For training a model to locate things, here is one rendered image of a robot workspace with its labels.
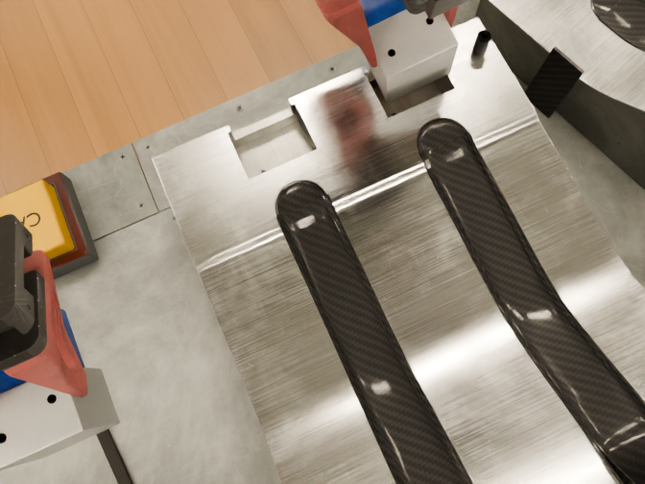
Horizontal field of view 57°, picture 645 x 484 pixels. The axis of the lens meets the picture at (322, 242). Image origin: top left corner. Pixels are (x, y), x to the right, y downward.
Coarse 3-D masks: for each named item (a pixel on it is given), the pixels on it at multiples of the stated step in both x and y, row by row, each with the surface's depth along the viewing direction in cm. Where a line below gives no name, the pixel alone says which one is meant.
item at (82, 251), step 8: (56, 176) 50; (56, 184) 49; (64, 192) 49; (64, 200) 49; (64, 208) 49; (72, 208) 49; (72, 216) 49; (72, 224) 48; (72, 232) 48; (80, 232) 48; (80, 240) 48; (80, 248) 48; (64, 256) 48; (72, 256) 48; (80, 256) 48; (56, 264) 48
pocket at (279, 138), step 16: (288, 112) 44; (256, 128) 44; (272, 128) 44; (288, 128) 45; (304, 128) 43; (240, 144) 45; (256, 144) 45; (272, 144) 45; (288, 144) 45; (304, 144) 45; (240, 160) 45; (256, 160) 44; (272, 160) 44; (288, 160) 44
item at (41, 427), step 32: (64, 320) 35; (0, 384) 32; (32, 384) 31; (96, 384) 35; (0, 416) 31; (32, 416) 31; (64, 416) 31; (96, 416) 33; (0, 448) 30; (32, 448) 30
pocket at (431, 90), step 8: (368, 72) 43; (368, 80) 44; (440, 80) 44; (448, 80) 43; (376, 88) 46; (424, 88) 45; (432, 88) 45; (440, 88) 45; (448, 88) 43; (376, 96) 42; (408, 96) 45; (416, 96) 45; (424, 96) 45; (432, 96) 45; (384, 104) 45; (392, 104) 45; (400, 104) 45; (408, 104) 45; (416, 104) 45; (392, 112) 45
